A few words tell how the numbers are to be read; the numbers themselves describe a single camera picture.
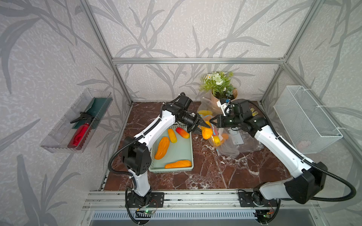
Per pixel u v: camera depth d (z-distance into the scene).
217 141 0.81
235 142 0.95
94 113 0.68
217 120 0.67
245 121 0.57
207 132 0.69
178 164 0.81
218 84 0.91
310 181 0.39
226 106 0.67
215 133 0.74
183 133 0.97
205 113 0.99
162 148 0.88
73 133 0.59
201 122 0.68
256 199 0.66
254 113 1.14
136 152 0.46
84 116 0.65
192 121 0.69
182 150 0.90
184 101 0.67
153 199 0.73
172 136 0.95
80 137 0.59
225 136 0.94
